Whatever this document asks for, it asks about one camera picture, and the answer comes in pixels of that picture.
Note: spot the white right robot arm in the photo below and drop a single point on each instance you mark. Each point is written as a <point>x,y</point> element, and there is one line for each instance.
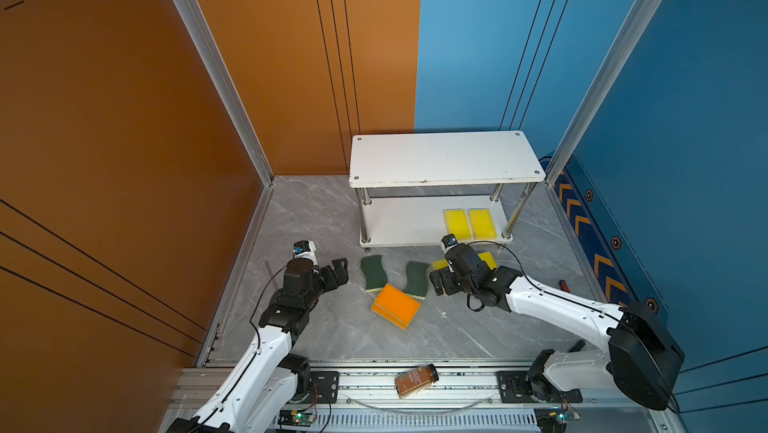
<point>632,350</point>

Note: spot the green scouring sponge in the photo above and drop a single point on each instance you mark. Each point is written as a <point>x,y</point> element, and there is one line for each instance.
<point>374,273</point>
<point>417,285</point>

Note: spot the aluminium corner post left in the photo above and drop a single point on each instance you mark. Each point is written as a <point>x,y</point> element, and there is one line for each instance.
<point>203,39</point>

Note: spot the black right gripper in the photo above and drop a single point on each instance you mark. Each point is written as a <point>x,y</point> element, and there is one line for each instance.
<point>444,276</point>

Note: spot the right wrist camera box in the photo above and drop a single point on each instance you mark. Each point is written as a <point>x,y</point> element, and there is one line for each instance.
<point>463,259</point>

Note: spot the circuit board right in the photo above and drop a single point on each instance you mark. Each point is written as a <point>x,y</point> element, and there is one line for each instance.
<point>558,419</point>

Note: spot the green scouring sponge right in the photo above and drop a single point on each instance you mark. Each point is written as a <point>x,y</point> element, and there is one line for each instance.
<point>417,285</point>

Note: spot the aluminium corner post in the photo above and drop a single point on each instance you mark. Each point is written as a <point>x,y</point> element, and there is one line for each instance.
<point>203,39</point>
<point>632,29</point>

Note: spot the orange sponge stack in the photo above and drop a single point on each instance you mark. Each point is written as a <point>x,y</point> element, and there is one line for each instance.
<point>396,307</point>

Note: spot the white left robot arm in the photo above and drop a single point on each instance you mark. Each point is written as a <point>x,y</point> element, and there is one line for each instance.
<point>269,375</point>

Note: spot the aluminium corner post right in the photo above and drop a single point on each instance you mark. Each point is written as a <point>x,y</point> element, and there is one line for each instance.
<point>632,29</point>

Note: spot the brown spice bottle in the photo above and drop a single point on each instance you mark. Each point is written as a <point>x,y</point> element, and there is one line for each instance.
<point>415,380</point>

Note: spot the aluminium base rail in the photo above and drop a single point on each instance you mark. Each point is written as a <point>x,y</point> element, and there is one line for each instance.
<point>445,396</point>

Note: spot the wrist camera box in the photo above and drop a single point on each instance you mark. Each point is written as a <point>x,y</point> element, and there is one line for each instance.
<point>463,259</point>
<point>305,249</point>

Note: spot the green circuit board left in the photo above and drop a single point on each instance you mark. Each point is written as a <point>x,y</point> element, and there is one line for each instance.
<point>296,418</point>

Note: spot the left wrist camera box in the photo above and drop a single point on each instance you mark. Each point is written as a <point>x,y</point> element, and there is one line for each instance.
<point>305,249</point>

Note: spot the yellow flat sponge stack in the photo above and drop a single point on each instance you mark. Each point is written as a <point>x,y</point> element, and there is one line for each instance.
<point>486,257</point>

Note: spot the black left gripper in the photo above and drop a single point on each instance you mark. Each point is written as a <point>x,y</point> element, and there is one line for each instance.
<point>340,273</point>

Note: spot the white two-tier shelf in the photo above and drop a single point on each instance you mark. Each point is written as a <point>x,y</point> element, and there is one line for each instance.
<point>404,182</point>

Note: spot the green scouring sponge left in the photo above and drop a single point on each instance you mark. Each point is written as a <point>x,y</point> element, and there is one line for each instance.
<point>374,273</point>

